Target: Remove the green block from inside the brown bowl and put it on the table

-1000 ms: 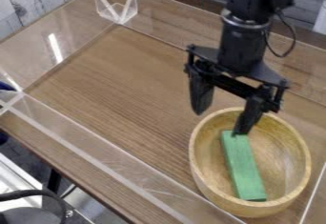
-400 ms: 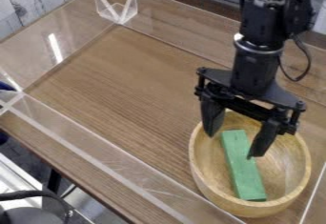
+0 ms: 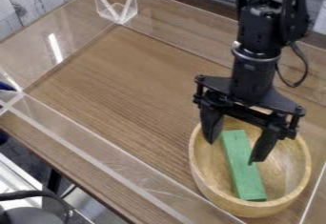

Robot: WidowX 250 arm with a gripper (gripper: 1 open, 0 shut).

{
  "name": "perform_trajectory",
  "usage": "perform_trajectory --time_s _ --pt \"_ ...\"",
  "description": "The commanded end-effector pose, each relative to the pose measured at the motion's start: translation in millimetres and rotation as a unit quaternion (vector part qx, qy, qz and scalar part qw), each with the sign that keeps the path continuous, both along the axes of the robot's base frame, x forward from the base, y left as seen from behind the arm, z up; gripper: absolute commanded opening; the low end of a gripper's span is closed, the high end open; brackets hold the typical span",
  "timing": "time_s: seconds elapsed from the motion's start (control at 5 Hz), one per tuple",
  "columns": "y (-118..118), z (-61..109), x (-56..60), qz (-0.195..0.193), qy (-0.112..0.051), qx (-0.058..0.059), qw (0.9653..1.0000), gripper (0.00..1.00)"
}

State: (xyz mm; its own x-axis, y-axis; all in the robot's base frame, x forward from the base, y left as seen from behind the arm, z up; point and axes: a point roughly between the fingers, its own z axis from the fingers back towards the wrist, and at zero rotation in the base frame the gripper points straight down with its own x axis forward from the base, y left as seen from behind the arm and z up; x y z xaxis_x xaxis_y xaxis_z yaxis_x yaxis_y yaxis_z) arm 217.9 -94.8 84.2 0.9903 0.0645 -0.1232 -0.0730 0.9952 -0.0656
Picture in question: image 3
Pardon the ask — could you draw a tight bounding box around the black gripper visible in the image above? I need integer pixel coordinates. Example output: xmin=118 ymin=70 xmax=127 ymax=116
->
xmin=194 ymin=46 xmax=305 ymax=164

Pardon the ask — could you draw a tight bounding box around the green rectangular block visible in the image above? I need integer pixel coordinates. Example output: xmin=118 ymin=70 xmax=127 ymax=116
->
xmin=222 ymin=130 xmax=267 ymax=202

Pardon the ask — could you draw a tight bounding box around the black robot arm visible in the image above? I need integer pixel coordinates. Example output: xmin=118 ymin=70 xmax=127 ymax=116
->
xmin=194 ymin=0 xmax=310 ymax=163

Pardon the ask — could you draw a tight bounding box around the light wooden bowl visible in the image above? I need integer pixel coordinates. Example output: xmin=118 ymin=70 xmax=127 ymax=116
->
xmin=189 ymin=117 xmax=313 ymax=218

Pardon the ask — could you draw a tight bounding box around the black table leg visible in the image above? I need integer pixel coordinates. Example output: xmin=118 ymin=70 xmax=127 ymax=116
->
xmin=47 ymin=170 xmax=63 ymax=193

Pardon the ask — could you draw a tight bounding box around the blue object at left edge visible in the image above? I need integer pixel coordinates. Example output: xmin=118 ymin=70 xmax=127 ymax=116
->
xmin=0 ymin=81 xmax=16 ymax=92

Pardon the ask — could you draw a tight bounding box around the clear acrylic back wall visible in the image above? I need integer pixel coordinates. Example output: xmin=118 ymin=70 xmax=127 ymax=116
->
xmin=124 ymin=0 xmax=326 ymax=105

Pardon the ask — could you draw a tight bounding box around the clear acrylic wall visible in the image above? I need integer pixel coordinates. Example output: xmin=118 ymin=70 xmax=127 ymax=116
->
xmin=124 ymin=0 xmax=326 ymax=105
xmin=0 ymin=91 xmax=246 ymax=224
xmin=0 ymin=0 xmax=114 ymax=92

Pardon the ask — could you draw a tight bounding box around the clear acrylic corner bracket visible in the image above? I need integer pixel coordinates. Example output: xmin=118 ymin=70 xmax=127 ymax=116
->
xmin=95 ymin=0 xmax=138 ymax=25

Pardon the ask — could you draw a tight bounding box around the clear acrylic front wall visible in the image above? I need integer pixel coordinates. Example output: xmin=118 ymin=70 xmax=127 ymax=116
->
xmin=0 ymin=91 xmax=246 ymax=224

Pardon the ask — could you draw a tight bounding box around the grey metal bracket with screw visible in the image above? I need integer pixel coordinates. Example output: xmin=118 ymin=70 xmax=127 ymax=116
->
xmin=59 ymin=204 xmax=95 ymax=224

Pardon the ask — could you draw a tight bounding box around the clear acrylic left wall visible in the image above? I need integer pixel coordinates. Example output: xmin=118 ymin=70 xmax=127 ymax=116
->
xmin=0 ymin=0 xmax=114 ymax=92

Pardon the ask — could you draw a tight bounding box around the black cable lower left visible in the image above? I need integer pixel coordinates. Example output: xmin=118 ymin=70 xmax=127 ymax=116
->
xmin=0 ymin=190 xmax=71 ymax=224

